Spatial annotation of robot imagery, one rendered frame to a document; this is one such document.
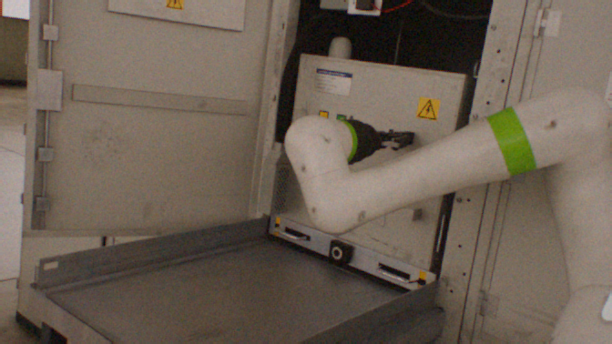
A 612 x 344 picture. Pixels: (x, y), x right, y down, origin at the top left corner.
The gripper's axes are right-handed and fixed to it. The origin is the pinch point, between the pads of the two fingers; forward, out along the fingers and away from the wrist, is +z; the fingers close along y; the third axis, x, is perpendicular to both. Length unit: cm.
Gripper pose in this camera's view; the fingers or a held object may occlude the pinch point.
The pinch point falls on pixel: (402, 137)
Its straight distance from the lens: 143.0
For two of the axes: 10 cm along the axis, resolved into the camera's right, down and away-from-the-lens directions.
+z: 6.3, -0.7, 7.7
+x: 1.2, -9.7, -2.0
